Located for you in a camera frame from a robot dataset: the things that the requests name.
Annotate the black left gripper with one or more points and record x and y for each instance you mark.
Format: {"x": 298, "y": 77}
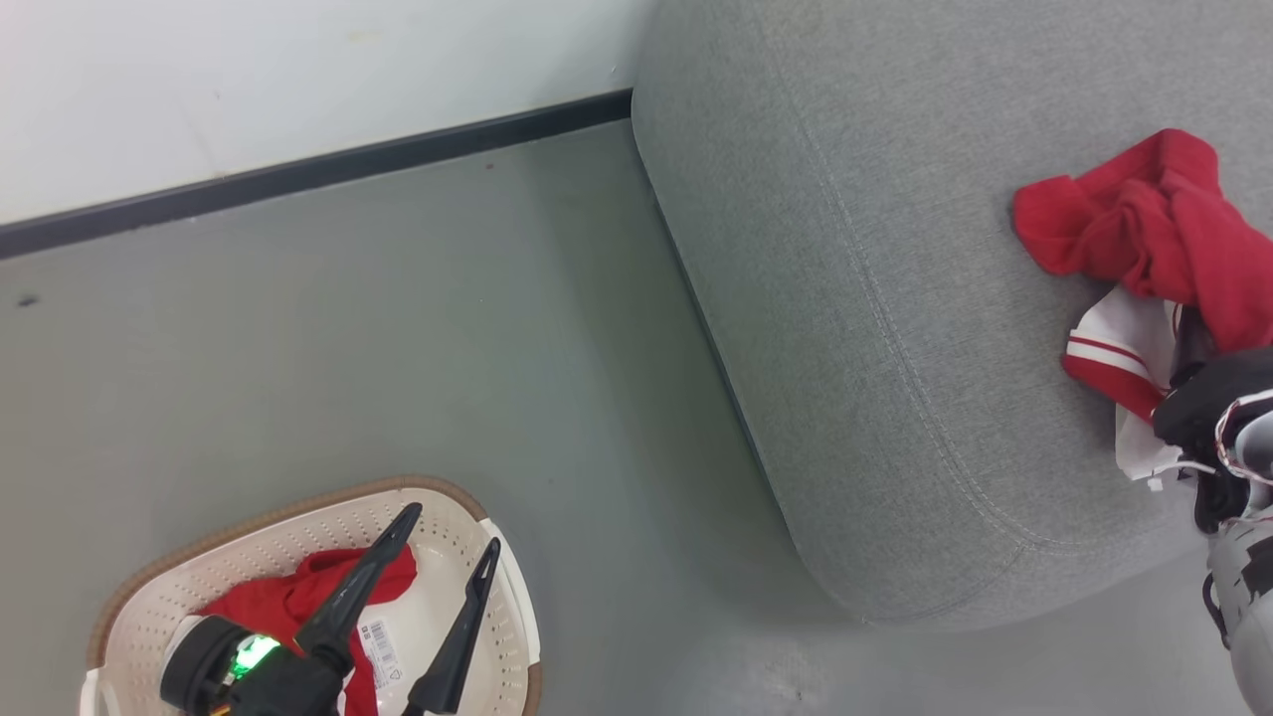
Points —
{"x": 288, "y": 686}

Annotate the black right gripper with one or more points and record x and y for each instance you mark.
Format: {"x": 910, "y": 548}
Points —
{"x": 1208, "y": 398}

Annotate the red garment with white label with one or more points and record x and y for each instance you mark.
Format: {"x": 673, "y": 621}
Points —
{"x": 269, "y": 602}

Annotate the plain red garment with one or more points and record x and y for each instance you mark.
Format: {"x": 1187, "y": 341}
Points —
{"x": 1144, "y": 219}

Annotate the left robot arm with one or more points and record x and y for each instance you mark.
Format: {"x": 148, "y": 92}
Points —
{"x": 197, "y": 666}

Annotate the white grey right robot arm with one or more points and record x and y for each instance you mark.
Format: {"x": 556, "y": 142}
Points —
{"x": 1253, "y": 597}

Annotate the grey fabric sofa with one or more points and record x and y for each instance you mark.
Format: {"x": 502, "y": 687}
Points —
{"x": 895, "y": 298}

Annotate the cream perforated laundry basket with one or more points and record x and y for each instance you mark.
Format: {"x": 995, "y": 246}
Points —
{"x": 179, "y": 597}

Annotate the black baseboard strip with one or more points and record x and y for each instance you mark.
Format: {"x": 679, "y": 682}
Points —
{"x": 298, "y": 174}

